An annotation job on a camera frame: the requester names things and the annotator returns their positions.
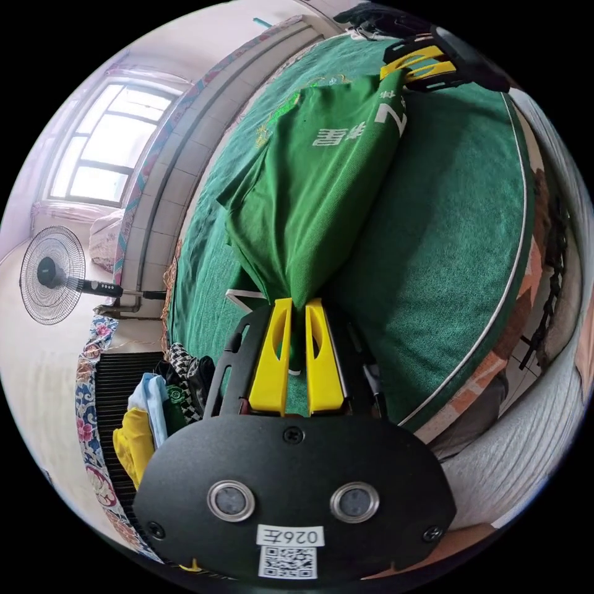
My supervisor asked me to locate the green polo shirt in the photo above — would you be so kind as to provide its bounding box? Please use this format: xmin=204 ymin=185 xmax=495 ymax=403
xmin=215 ymin=73 xmax=409 ymax=368

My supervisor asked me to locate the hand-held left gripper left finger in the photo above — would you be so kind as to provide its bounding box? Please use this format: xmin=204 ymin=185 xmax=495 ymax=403
xmin=248 ymin=298 xmax=294 ymax=417

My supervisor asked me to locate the person's left forearm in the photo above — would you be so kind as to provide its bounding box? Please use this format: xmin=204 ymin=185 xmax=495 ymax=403
xmin=371 ymin=522 xmax=504 ymax=581

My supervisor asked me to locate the black standing fan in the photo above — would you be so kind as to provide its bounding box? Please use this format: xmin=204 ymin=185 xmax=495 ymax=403
xmin=18 ymin=225 xmax=168 ymax=327

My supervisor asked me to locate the window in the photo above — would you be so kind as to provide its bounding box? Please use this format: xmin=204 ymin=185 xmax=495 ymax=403
xmin=39 ymin=79 xmax=183 ymax=209

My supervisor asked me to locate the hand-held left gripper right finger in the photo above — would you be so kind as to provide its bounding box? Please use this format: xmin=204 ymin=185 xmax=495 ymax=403
xmin=304 ymin=298 xmax=348 ymax=417

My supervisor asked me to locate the pink folded quilt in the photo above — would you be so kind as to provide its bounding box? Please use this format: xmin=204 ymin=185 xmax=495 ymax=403
xmin=89 ymin=207 xmax=127 ymax=275

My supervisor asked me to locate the person's body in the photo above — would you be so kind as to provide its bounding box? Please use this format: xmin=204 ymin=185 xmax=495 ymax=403
xmin=431 ymin=320 xmax=591 ymax=548

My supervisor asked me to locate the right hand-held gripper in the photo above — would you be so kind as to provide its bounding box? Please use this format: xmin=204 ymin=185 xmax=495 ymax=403
xmin=379 ymin=24 xmax=512 ymax=93

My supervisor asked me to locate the pile of clothes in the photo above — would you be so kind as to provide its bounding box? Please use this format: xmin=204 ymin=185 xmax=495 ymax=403
xmin=113 ymin=342 xmax=217 ymax=489

